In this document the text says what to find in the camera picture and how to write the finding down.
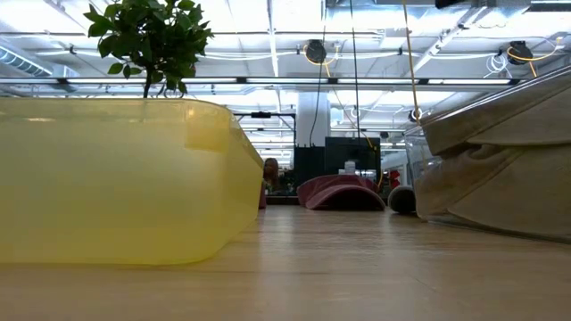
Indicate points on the maroon baseball cap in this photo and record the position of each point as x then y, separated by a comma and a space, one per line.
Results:
325, 185

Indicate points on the grey-blue baseball cap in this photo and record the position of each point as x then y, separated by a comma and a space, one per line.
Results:
401, 199

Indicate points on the tan baseball cap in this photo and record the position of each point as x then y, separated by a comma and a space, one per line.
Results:
513, 187

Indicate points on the person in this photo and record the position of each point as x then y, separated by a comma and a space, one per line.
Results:
270, 171

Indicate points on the black computer case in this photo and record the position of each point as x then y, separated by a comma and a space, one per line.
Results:
352, 151

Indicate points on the long white light bar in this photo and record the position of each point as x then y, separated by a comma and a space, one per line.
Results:
290, 81

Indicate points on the clear plastic bin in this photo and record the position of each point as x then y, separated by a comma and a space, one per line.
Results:
415, 151

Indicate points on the yellow translucent plastic bin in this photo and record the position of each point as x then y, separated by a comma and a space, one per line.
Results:
111, 187

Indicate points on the green plant in black pot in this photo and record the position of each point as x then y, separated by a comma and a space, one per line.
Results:
151, 40

